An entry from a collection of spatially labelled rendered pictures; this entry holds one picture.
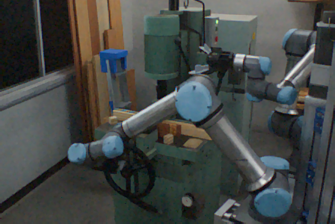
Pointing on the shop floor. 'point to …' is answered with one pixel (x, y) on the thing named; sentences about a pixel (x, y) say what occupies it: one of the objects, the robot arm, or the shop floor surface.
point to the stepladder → (115, 57)
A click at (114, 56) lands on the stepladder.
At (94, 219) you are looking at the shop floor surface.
